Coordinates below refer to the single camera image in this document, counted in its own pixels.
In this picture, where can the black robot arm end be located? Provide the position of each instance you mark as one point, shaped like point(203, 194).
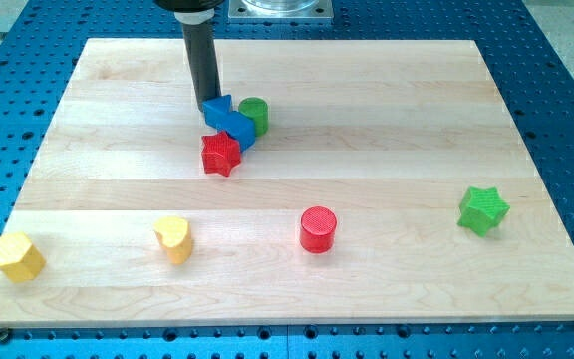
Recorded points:
point(187, 6)

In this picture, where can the blue cube block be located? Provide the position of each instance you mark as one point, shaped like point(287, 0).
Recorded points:
point(240, 128)

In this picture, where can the red star block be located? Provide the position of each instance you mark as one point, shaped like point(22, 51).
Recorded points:
point(220, 153)

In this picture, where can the green star block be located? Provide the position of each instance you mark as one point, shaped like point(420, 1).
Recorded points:
point(482, 209)

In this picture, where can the red cylinder block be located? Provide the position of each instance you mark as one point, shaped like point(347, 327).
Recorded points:
point(317, 229)

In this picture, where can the green cylinder block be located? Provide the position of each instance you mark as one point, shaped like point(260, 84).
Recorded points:
point(257, 110)

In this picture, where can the blue triangle block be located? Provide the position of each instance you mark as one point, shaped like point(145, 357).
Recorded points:
point(215, 110)

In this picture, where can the light wooden board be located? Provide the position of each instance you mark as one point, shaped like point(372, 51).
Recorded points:
point(388, 135)

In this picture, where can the yellow heart block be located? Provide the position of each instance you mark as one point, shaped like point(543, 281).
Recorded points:
point(174, 236)

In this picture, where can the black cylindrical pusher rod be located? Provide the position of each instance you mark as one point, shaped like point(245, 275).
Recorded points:
point(200, 50)

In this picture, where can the yellow hexagon block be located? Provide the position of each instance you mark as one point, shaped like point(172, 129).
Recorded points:
point(20, 259)

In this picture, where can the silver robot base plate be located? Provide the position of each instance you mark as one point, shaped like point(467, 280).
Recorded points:
point(251, 10)

